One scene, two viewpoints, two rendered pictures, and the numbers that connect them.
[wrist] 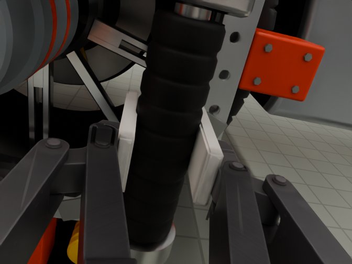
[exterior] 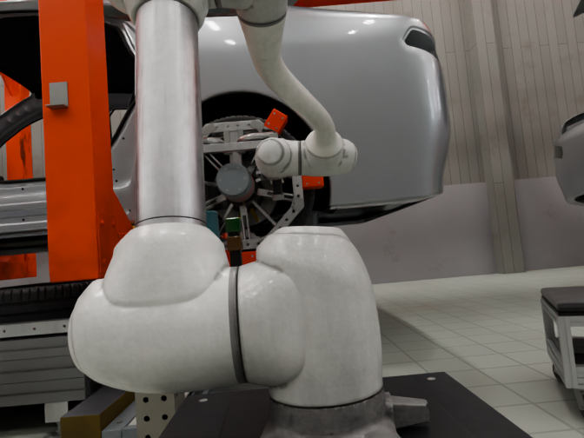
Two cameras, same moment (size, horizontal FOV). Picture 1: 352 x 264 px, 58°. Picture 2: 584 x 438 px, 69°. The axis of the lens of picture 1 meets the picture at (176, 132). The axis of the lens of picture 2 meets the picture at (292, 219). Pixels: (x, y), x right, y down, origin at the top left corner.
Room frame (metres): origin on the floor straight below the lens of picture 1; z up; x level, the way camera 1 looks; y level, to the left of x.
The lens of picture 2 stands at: (-1.36, -0.27, 0.56)
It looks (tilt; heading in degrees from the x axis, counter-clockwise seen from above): 4 degrees up; 9
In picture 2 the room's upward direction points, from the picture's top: 5 degrees counter-clockwise
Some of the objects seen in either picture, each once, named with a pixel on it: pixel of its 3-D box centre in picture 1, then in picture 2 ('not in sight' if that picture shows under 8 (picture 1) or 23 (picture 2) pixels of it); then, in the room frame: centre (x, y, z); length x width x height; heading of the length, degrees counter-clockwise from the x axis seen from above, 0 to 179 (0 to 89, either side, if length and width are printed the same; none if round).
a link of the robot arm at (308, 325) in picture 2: not in sight; (309, 305); (-0.78, -0.20, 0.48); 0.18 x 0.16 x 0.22; 101
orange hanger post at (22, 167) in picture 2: not in sight; (18, 155); (2.35, 3.00, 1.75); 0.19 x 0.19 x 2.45; 9
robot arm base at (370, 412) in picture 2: not in sight; (341, 408); (-0.77, -0.23, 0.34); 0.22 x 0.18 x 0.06; 91
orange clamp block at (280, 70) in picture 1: (271, 62); (312, 180); (0.42, -0.10, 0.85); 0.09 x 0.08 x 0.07; 99
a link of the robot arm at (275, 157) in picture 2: not in sight; (277, 157); (-0.17, -0.06, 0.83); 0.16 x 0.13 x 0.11; 9
